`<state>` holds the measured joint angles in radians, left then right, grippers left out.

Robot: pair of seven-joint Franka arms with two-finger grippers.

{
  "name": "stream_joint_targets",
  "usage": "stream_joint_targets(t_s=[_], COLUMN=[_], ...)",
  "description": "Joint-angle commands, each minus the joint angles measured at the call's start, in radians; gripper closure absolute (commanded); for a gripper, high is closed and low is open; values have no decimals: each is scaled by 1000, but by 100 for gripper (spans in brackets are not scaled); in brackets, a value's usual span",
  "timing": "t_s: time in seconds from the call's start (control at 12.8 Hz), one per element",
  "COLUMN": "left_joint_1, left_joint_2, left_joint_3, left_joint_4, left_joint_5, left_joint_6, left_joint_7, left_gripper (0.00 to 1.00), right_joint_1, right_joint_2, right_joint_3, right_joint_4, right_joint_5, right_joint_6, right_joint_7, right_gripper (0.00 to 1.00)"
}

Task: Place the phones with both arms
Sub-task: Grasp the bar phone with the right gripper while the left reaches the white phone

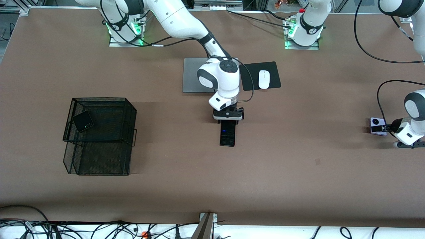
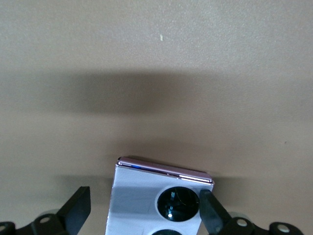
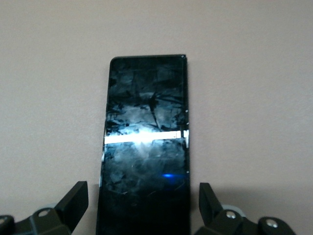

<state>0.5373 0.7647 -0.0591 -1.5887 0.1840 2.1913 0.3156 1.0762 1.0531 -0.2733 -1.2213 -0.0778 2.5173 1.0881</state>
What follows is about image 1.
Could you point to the white computer mouse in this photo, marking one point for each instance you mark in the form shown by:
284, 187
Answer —
264, 79

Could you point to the black flip phone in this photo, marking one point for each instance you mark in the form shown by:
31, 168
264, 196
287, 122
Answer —
83, 121

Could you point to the grey closed laptop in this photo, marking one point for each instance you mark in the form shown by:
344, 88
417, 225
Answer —
192, 76

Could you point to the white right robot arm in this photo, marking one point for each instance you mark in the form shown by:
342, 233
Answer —
176, 20

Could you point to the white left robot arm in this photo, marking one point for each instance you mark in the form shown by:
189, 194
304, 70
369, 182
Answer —
416, 106

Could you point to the lavender flip phone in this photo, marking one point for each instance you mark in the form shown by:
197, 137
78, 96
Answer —
377, 124

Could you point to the aluminium mount post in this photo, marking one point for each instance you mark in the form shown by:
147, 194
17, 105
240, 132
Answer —
204, 229

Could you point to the long black smartphone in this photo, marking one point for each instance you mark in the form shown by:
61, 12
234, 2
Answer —
227, 136

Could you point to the black mouse pad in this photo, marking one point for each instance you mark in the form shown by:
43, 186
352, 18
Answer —
275, 78

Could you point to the white power strip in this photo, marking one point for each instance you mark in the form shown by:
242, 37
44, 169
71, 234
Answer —
217, 6

